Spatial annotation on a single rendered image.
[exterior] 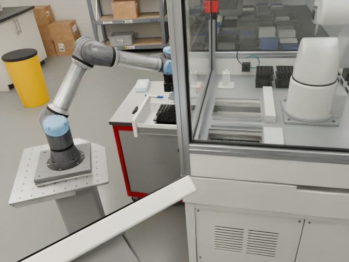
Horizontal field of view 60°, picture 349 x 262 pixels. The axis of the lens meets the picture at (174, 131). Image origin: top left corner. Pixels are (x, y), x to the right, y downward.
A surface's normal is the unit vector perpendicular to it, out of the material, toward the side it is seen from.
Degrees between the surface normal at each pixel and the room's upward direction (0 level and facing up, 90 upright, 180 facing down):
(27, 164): 0
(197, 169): 90
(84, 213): 90
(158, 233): 0
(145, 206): 40
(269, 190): 90
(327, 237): 90
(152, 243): 0
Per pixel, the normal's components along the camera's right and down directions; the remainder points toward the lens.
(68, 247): 0.30, -0.37
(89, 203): 0.25, 0.51
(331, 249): -0.21, 0.55
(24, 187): -0.07, -0.84
